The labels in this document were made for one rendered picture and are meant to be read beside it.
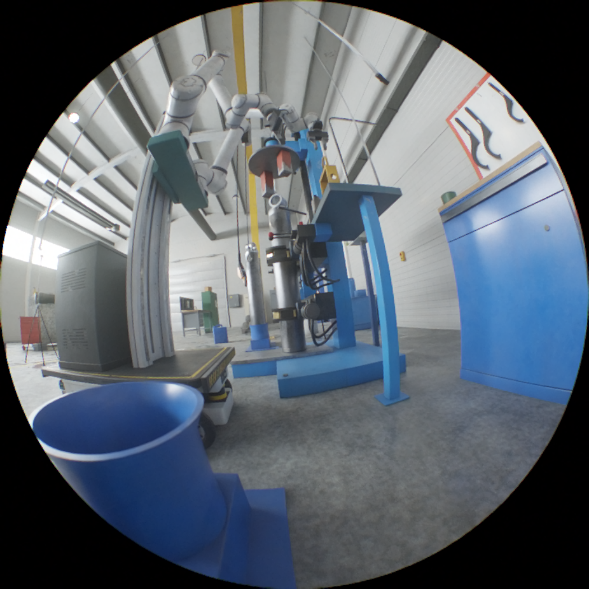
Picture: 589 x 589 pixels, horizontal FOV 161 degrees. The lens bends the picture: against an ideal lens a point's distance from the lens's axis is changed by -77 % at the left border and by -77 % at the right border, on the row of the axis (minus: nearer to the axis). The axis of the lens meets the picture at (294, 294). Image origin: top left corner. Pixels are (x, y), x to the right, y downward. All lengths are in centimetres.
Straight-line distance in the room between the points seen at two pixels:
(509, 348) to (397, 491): 74
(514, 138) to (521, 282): 165
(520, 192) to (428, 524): 106
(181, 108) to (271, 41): 592
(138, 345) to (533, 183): 164
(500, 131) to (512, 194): 153
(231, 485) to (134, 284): 78
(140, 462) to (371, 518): 48
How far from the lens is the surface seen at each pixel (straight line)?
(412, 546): 54
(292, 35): 685
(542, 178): 99
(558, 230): 95
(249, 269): 317
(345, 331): 185
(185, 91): 108
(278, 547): 53
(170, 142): 103
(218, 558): 39
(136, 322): 92
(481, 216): 110
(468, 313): 118
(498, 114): 257
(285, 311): 154
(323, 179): 125
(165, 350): 115
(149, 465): 26
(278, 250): 161
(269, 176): 250
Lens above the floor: 48
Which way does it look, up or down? 5 degrees up
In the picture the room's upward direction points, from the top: 7 degrees counter-clockwise
